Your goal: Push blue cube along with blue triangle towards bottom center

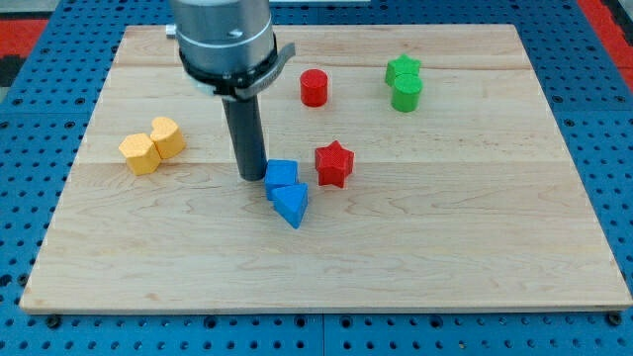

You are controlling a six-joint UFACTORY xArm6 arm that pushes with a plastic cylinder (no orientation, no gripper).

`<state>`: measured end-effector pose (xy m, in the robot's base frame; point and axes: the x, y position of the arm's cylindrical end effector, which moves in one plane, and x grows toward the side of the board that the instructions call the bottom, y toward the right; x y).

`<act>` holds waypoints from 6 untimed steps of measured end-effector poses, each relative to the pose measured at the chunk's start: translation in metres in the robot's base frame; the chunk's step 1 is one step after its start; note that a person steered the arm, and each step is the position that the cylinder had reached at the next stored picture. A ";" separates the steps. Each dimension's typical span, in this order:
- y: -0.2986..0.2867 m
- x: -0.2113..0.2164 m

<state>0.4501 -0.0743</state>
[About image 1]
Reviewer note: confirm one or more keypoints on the blue triangle block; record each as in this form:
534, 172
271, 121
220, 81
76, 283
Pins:
291, 202

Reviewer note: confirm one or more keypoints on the blue cube block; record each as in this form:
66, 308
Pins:
280, 173

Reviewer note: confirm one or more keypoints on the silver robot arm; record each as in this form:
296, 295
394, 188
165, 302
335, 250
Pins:
229, 46

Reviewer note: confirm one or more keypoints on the red star block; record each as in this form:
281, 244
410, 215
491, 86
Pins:
334, 163

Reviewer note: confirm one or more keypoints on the red cylinder block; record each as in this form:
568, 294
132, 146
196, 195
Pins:
314, 87

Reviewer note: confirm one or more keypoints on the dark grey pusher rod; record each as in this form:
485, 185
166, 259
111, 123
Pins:
245, 130

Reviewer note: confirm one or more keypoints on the light wooden board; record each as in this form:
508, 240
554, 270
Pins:
470, 203

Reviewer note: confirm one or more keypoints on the green cylinder block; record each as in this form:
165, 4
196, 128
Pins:
406, 91

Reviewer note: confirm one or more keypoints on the green star block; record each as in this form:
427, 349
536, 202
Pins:
403, 65

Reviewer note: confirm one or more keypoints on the yellow heart block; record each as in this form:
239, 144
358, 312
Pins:
167, 137

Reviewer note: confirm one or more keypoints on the yellow hexagon block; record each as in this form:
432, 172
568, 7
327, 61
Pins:
140, 153

